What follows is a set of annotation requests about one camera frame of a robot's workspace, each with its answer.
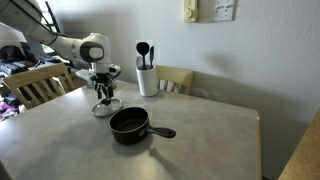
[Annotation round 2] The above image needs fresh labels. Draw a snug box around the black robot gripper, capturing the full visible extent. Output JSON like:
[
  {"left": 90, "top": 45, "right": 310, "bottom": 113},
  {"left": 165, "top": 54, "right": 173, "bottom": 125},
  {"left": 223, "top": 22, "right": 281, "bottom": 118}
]
[{"left": 95, "top": 73, "right": 114, "bottom": 99}]

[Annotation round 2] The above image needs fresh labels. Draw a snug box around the glass pot lid black knob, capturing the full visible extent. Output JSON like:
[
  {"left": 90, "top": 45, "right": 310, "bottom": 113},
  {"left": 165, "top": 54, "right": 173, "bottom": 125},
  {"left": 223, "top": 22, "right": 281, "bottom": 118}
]
[{"left": 92, "top": 98, "right": 123, "bottom": 117}]

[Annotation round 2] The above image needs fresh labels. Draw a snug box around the white utensil holder crock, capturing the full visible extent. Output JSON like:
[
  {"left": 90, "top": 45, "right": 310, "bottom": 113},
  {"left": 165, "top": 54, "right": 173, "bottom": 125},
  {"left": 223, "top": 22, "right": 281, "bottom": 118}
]
[{"left": 136, "top": 65, "right": 158, "bottom": 97}]

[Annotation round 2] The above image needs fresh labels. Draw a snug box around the black plastic ladle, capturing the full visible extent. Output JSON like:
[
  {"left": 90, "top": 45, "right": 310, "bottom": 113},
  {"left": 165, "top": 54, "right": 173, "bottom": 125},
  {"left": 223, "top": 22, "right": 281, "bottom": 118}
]
[{"left": 136, "top": 42, "right": 150, "bottom": 70}]

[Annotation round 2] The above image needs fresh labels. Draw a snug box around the black plastic spatula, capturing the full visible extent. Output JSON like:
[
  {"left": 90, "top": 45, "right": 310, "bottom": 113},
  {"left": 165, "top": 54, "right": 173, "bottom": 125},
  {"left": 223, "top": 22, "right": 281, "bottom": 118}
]
[{"left": 149, "top": 46, "right": 154, "bottom": 69}]

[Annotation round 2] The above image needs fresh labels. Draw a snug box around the wooden chair left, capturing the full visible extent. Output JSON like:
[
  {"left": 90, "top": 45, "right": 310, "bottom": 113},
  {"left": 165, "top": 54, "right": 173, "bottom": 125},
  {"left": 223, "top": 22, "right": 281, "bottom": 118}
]
[{"left": 3, "top": 63, "right": 75, "bottom": 109}]

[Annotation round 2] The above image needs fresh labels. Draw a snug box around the wooden furniture edge right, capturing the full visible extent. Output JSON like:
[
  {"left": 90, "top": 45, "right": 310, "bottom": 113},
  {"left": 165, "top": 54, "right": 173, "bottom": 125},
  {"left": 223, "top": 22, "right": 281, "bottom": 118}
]
[{"left": 278, "top": 108, "right": 320, "bottom": 180}]

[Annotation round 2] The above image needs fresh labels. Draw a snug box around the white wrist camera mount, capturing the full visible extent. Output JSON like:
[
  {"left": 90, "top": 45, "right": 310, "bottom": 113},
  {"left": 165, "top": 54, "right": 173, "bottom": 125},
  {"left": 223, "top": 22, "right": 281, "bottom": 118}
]
[{"left": 76, "top": 63, "right": 121, "bottom": 81}]

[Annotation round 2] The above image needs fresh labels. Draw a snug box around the black saucepan with handle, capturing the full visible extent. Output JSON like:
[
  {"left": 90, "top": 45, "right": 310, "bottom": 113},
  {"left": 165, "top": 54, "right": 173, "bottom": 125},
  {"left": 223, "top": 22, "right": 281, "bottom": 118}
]
[{"left": 109, "top": 107, "right": 176, "bottom": 145}]

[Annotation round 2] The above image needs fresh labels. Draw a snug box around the metal wire whisk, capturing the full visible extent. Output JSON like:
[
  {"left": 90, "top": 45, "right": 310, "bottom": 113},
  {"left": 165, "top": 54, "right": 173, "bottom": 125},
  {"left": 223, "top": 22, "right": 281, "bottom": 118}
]
[{"left": 136, "top": 56, "right": 143, "bottom": 68}]

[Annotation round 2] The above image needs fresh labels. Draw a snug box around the black ladder frame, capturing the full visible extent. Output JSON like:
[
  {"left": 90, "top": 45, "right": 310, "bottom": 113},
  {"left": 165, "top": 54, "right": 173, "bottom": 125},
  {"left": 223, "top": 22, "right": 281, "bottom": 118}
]
[{"left": 45, "top": 2, "right": 61, "bottom": 33}]

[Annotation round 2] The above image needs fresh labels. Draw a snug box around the beige wall thermostat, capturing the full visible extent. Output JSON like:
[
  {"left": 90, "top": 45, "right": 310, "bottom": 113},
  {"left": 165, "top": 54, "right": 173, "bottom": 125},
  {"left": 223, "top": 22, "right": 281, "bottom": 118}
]
[{"left": 183, "top": 0, "right": 198, "bottom": 22}]

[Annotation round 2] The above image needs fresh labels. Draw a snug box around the white light switch plate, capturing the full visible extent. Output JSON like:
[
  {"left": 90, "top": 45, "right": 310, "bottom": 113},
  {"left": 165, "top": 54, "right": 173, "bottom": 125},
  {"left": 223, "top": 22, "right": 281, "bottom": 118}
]
[{"left": 211, "top": 0, "right": 235, "bottom": 22}]

